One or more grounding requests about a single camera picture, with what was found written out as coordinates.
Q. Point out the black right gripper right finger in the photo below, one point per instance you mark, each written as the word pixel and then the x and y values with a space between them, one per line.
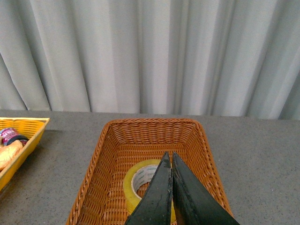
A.
pixel 193 204

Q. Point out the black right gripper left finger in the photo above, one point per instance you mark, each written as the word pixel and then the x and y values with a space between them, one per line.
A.
pixel 155 199

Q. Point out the yellow tape roll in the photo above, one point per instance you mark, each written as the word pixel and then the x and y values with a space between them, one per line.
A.
pixel 133 185

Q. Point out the brown wicker basket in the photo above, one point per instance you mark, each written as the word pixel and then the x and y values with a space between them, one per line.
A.
pixel 125 142

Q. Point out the yellow wicker basket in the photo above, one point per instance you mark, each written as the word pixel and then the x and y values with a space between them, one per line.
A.
pixel 33 129

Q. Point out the grey curtain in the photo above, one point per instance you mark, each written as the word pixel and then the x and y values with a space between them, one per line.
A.
pixel 188 57

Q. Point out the golden bread loaf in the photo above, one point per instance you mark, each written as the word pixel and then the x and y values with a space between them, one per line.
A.
pixel 7 153

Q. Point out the red labelled bottle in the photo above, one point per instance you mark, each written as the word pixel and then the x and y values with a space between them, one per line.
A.
pixel 10 134

